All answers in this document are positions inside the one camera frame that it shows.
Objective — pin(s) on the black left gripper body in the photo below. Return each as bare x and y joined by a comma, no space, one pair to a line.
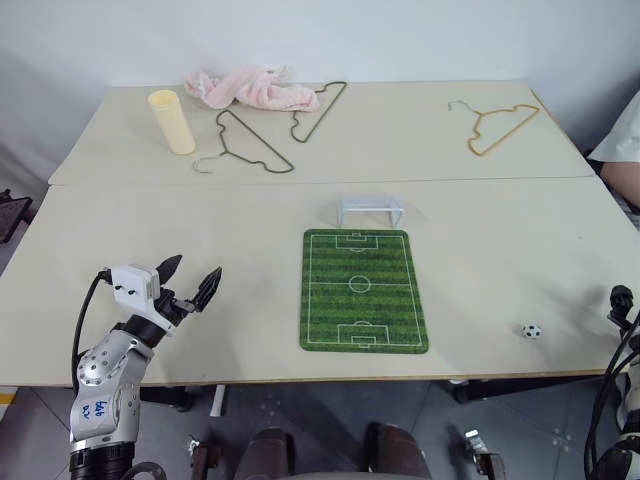
169,307

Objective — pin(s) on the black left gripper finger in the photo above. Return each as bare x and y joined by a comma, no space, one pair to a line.
209,287
170,267

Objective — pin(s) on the green soccer field mat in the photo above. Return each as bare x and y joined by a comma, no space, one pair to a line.
364,310

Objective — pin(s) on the small soccer ball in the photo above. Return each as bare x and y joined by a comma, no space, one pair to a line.
533,331

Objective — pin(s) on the white table leg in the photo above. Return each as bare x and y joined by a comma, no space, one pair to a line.
218,400

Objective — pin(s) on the cream plastic cylinder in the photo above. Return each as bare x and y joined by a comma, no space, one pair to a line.
172,122

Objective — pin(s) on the black pedal-like object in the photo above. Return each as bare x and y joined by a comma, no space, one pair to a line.
12,212

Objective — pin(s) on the dark brown rounded shape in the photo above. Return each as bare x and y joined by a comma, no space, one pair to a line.
270,455
395,452

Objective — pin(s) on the pink fluffy towel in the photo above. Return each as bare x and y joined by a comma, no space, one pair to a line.
260,90

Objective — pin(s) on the metal caster wheel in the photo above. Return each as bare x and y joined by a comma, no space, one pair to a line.
480,452

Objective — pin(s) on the person in white shirt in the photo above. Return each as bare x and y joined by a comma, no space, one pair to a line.
622,150

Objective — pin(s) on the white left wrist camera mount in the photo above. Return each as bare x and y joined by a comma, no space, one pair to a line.
131,287

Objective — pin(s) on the black table frame bracket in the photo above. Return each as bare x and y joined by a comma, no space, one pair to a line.
492,390
167,396

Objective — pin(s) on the small grey goal frame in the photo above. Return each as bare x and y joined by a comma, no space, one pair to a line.
369,204

